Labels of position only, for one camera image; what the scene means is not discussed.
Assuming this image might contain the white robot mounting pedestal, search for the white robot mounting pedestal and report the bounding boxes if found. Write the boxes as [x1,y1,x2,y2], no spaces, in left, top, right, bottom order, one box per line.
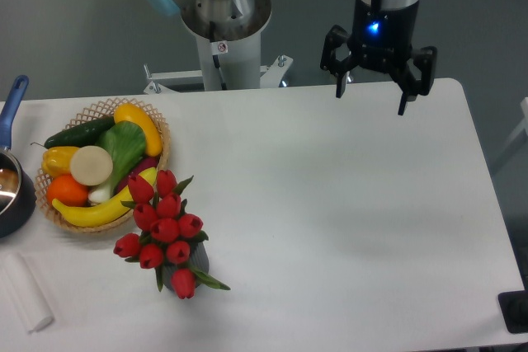
[144,0,294,94]

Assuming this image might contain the orange fruit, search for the orange fruit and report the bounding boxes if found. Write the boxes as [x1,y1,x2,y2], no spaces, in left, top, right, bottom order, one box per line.
[46,175,88,207]

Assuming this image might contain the purple eggplant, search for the purple eggplant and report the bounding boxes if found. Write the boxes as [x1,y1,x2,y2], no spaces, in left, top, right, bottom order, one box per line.
[114,157,158,194]

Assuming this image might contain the dark green cucumber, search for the dark green cucumber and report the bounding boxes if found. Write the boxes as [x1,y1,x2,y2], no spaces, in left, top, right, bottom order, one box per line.
[31,116,115,149]

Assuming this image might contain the yellow squash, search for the yellow squash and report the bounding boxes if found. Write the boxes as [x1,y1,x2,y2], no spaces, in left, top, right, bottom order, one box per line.
[114,103,163,157]

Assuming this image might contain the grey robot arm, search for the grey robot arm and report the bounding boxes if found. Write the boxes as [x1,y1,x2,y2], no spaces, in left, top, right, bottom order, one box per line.
[148,0,437,108]

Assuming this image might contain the black device at edge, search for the black device at edge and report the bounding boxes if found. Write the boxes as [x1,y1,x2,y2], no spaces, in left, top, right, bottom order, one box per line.
[497,290,527,334]

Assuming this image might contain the green bok choy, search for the green bok choy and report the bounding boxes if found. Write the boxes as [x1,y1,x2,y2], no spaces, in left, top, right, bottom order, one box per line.
[88,121,146,205]

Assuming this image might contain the beige round disc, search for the beige round disc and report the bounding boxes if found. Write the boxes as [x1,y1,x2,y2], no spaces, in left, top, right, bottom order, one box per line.
[69,146,113,186]

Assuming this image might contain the yellow bell pepper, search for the yellow bell pepper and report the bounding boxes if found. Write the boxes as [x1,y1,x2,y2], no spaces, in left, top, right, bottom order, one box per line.
[41,146,79,178]

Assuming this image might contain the red tulip bouquet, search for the red tulip bouquet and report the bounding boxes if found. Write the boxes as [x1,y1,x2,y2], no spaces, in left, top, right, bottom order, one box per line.
[113,168,230,299]

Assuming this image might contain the white rolled cloth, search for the white rolled cloth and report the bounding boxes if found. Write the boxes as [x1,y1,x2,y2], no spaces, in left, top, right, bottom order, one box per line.
[2,252,54,334]

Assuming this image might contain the dark grey ribbed vase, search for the dark grey ribbed vase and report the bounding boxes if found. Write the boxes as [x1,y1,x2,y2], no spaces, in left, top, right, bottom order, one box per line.
[162,242,210,292]

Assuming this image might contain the white furniture frame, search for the white furniture frame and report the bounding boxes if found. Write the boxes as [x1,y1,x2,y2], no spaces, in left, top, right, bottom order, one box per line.
[489,97,527,176]

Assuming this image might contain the dark saucepan blue handle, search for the dark saucepan blue handle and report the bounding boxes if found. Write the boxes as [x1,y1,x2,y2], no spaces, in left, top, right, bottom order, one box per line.
[1,75,35,238]

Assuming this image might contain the long yellow banana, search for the long yellow banana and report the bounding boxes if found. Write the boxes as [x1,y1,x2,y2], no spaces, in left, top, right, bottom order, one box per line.
[52,186,134,228]

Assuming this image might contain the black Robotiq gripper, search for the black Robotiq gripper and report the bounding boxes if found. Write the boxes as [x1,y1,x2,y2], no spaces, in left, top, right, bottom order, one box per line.
[319,0,438,117]

